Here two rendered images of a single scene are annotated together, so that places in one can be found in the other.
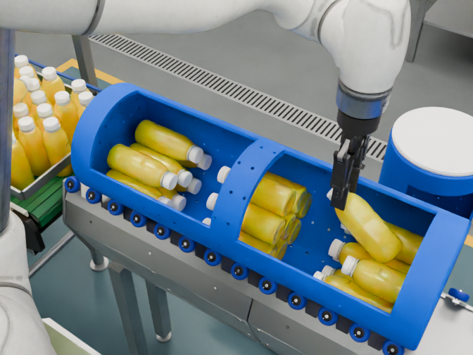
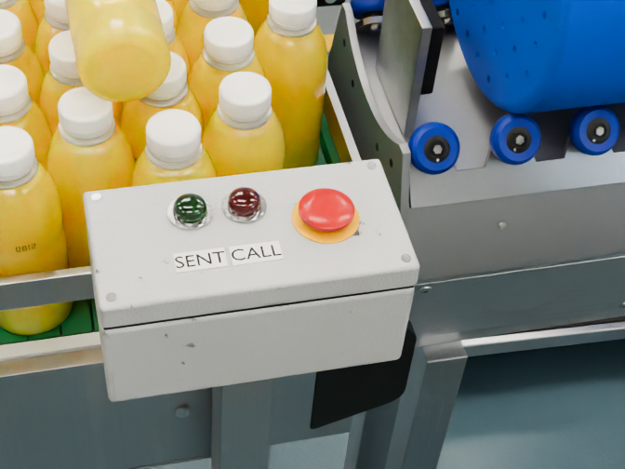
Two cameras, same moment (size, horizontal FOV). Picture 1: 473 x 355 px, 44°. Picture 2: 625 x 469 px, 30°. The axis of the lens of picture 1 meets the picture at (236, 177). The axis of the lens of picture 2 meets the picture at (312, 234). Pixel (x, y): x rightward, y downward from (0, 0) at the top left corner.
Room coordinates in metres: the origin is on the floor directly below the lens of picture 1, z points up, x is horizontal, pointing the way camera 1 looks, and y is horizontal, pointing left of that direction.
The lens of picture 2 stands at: (0.69, 1.06, 1.65)
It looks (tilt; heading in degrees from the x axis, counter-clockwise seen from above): 48 degrees down; 310
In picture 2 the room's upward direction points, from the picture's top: 6 degrees clockwise
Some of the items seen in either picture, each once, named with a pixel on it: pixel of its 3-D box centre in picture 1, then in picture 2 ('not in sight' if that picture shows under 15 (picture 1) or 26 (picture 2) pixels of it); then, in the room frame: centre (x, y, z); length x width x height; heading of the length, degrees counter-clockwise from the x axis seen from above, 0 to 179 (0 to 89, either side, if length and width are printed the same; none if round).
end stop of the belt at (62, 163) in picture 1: (77, 151); (321, 78); (1.22, 0.45, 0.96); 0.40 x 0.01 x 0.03; 148
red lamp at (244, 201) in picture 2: not in sight; (244, 201); (1.06, 0.70, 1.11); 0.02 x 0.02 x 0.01
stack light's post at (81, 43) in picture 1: (104, 150); not in sight; (1.69, 0.51, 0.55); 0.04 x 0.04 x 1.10; 58
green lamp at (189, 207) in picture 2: not in sight; (190, 207); (1.08, 0.73, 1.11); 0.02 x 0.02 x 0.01
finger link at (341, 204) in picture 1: (339, 194); not in sight; (0.78, -0.20, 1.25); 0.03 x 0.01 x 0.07; 58
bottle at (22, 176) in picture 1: (15, 162); (242, 180); (1.16, 0.60, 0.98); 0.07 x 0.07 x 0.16
